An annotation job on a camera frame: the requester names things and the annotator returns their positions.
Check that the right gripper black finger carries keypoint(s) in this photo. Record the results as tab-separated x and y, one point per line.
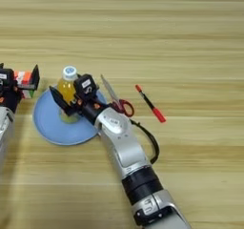
60	100

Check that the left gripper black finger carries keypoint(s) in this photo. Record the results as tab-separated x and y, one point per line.
36	78

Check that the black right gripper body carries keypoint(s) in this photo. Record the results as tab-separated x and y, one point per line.
89	110

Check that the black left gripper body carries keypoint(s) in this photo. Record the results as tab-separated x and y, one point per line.
9	99

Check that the orange juice bottle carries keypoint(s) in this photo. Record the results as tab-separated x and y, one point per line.
66	91

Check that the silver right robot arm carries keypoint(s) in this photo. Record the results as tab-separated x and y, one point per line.
130	150

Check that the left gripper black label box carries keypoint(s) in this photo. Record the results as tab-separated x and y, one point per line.
6	78

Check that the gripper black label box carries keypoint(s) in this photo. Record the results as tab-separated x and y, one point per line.
6	78
86	86

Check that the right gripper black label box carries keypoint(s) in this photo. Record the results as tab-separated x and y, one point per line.
86	86

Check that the blue round plate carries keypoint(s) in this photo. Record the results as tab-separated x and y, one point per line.
50	128

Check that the red screwdriver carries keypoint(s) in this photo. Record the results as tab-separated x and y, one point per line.
157	113

